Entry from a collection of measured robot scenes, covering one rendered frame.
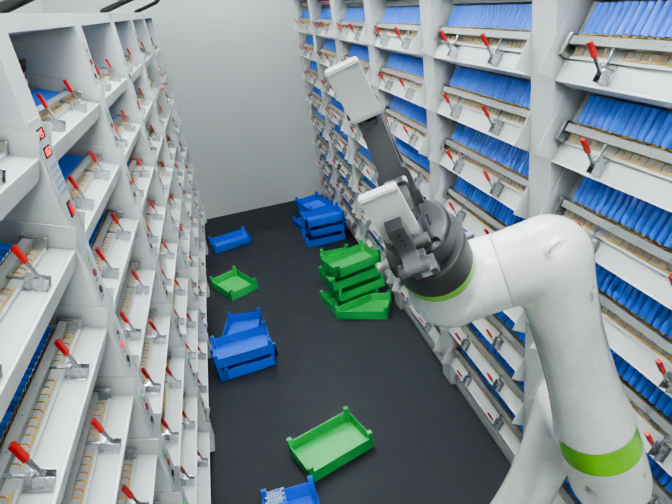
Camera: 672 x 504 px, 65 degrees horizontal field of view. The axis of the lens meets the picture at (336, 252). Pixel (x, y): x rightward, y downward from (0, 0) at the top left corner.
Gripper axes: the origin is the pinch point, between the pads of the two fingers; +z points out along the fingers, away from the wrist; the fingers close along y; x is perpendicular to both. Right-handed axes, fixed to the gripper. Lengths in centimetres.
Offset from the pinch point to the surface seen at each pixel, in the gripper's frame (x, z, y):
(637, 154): 41, -70, 29
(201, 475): -120, -152, 10
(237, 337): -129, -205, 85
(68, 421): -69, -38, 1
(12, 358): -60, -20, 5
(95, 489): -77, -54, -8
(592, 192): 34, -88, 34
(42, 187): -68, -28, 45
